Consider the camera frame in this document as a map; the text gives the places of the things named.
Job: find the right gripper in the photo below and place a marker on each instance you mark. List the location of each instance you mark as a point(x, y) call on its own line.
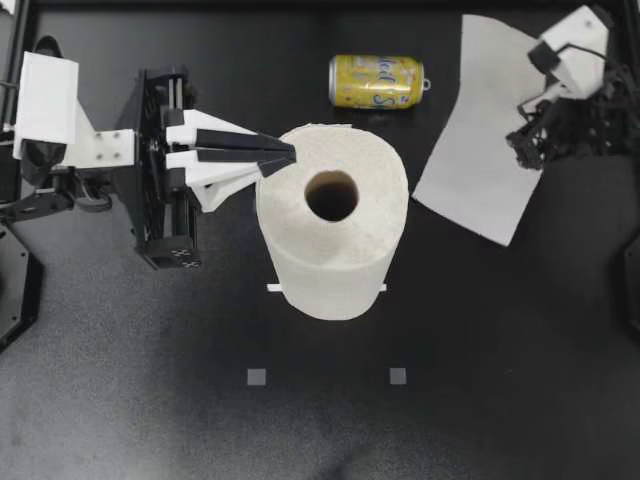
point(570, 130)

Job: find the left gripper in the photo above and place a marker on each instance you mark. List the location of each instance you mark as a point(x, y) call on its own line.
point(147, 200)

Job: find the white paper towel sheet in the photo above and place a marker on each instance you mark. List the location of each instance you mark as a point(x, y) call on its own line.
point(480, 140)

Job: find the white paper towel roll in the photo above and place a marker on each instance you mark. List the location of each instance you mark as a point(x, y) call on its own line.
point(330, 270)

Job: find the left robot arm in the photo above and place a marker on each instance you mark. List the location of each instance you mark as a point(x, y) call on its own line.
point(45, 202)

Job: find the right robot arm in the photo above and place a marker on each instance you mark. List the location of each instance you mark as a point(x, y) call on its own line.
point(627, 200)

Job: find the yellow drink can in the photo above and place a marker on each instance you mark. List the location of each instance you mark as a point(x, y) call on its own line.
point(375, 82)

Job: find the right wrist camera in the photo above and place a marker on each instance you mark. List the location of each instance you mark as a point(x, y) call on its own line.
point(580, 40)

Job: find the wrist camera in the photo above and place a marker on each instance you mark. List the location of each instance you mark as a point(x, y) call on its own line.
point(580, 40)
point(47, 95)

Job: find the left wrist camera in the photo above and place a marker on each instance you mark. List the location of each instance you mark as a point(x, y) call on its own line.
point(47, 95)

